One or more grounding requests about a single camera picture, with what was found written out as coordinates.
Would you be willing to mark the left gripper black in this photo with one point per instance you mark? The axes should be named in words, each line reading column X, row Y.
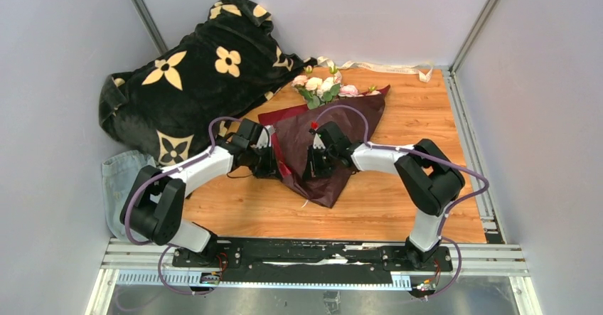
column 263, row 161

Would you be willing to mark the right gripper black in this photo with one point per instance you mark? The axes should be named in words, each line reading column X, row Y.
column 318, row 163

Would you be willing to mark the dark red wrapping paper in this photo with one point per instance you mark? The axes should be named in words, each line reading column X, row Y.
column 356, row 119

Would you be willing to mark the pink fake flower stem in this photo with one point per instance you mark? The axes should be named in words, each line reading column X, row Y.
column 349, row 91
column 300, row 81

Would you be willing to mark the cream ribbon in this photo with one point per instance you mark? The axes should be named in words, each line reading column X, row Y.
column 423, row 71

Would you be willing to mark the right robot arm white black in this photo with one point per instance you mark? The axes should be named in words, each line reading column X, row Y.
column 426, row 173

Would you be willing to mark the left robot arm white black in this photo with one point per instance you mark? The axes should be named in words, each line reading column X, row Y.
column 153, row 211

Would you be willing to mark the black blanket cream flowers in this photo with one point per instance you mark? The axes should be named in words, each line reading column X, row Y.
column 229, row 65

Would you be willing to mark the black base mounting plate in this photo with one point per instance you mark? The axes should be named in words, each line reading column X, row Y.
column 310, row 261

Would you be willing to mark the light blue denim cloth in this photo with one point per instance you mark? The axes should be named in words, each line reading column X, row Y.
column 118, row 176

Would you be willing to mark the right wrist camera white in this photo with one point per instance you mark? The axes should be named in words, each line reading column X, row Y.
column 317, row 144

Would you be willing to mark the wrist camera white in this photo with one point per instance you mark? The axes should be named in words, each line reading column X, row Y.
column 265, row 139
column 317, row 144

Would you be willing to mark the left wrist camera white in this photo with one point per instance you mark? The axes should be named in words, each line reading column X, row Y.
column 265, row 139

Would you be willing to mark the aluminium frame rail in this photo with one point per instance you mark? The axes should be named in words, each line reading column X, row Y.
column 127, row 265

